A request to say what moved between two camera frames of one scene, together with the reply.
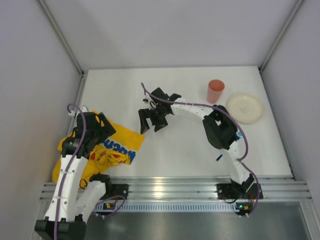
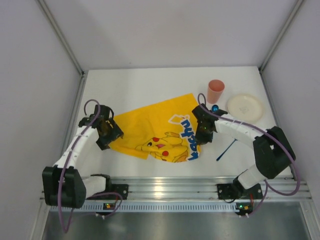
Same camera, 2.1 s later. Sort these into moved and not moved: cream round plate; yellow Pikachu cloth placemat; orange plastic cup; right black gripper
Moved: yellow Pikachu cloth placemat; right black gripper
Not moved: orange plastic cup; cream round plate
